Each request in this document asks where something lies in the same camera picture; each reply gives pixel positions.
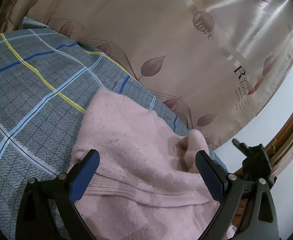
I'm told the pink knitted sweater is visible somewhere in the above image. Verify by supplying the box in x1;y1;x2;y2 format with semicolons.
70;88;219;239

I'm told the grey plaid bed sheet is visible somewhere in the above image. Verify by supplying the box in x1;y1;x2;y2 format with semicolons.
0;21;191;239

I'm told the beige leaf-print curtain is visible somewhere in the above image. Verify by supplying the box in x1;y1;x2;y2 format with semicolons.
0;0;293;149

